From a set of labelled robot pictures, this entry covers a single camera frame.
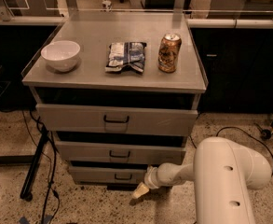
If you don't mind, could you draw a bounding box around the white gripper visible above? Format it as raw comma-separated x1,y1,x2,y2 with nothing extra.
132,166,160,199

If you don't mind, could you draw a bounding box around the grey bottom drawer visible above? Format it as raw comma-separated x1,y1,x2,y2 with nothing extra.
68,161,147,185

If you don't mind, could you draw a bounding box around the grey drawer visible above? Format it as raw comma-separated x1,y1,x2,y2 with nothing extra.
36,104,198,136
56,141,185,165
68,161,147,185

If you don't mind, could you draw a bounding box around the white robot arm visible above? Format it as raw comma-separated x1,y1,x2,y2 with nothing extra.
132,137,272,224

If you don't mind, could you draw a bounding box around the grey middle drawer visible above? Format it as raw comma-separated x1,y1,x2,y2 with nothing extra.
56,141,185,165

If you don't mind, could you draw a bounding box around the grey drawer cabinet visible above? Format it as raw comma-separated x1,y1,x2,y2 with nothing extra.
21,10,209,192

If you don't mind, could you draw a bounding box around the grey top drawer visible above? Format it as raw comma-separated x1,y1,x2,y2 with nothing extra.
36,104,198,136

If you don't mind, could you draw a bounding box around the black stand leg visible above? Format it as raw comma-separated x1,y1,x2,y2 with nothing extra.
20,127,48,202

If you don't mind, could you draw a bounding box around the black caster wheel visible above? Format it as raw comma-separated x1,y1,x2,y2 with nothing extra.
261,129,272,140

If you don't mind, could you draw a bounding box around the blue white snack bag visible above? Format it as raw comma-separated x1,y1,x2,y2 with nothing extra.
105,42,146,74

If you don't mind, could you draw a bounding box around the orange soda can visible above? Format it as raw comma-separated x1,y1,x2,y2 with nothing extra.
158,33,182,73

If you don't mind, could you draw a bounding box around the white bowl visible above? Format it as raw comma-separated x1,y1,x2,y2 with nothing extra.
41,40,80,72

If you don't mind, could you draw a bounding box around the small bottle in background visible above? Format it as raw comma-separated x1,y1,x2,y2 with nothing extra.
102,0,112,10

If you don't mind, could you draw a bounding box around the black cable left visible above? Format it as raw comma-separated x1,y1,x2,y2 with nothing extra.
21,109,61,224

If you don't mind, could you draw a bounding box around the black floor cable right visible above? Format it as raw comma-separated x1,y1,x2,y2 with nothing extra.
189,126,273,177

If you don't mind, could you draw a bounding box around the white rail bar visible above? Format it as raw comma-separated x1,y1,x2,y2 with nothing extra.
0,17,273,29

